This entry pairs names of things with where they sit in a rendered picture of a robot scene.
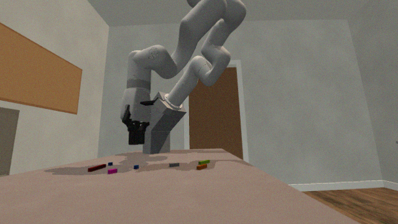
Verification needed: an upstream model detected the orange rod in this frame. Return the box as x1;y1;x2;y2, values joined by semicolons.
197;164;207;170

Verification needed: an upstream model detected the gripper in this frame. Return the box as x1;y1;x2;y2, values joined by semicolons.
120;87;151;145

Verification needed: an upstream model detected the magenta rod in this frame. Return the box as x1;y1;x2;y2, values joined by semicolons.
108;169;118;174

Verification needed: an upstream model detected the red rod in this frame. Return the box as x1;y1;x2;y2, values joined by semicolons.
88;164;106;172

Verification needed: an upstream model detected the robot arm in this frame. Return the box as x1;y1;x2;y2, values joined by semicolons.
127;0;246;115

